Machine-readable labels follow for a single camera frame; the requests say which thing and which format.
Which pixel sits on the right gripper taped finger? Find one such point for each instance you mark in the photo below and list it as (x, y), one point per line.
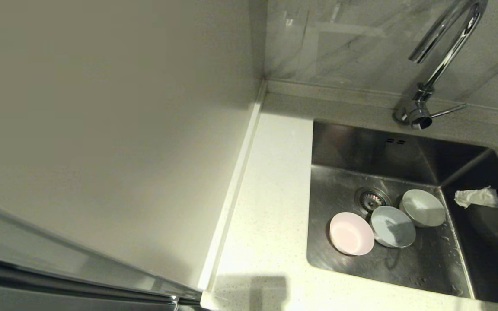
(482, 203)
(478, 193)

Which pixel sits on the round metal drain strainer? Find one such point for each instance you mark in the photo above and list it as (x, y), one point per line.
(369, 198)

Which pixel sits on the stainless steel sink basin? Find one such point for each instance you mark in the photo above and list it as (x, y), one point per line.
(404, 268)

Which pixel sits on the white counter edge strip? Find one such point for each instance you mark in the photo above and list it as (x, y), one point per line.
(231, 194)

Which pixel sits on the pink ceramic bowl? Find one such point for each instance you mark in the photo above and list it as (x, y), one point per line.
(352, 234)

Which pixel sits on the white cabinet side panel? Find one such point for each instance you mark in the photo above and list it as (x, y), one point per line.
(102, 129)

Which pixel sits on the chrome gooseneck faucet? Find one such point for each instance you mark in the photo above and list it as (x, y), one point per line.
(452, 52)

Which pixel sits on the white ceramic bowl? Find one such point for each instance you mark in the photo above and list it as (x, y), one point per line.
(425, 208)
(394, 226)

